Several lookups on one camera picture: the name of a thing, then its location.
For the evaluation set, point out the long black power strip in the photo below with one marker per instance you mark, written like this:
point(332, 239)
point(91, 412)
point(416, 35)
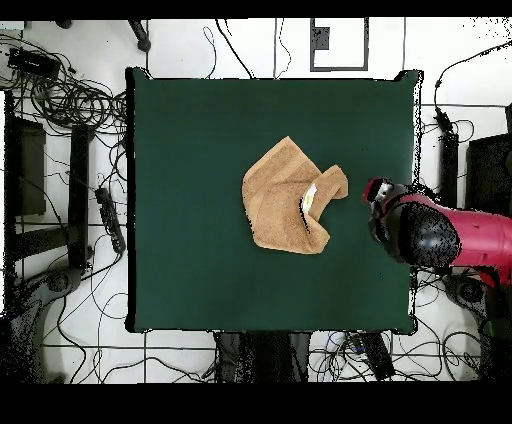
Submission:
point(110, 220)

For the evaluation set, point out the orange terry towel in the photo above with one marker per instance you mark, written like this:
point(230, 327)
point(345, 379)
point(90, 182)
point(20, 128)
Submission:
point(280, 208)

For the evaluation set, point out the black power supply box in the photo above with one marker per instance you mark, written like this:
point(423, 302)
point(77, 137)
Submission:
point(34, 63)

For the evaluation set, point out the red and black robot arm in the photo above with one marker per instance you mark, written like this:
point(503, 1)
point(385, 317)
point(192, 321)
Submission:
point(440, 232)

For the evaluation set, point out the large black box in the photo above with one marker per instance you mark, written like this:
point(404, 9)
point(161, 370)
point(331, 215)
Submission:
point(488, 168)

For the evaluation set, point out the black robot pedestal stand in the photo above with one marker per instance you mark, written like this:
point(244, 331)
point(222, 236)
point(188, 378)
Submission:
point(264, 356)

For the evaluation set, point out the grey pedestal leg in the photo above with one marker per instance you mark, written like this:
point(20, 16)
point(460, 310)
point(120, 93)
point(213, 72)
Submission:
point(60, 280)
point(468, 292)

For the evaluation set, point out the dark green table cloth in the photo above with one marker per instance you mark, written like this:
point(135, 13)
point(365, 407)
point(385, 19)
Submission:
point(200, 280)

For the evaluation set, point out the black upright bar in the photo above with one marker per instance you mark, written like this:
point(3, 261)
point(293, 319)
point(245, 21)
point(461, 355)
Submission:
point(449, 168)

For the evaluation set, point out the black frame stand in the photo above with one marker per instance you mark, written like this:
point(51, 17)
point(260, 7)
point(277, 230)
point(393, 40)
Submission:
point(78, 192)

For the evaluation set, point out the black angled leg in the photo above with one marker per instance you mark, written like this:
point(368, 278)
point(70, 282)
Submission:
point(64, 24)
point(140, 38)

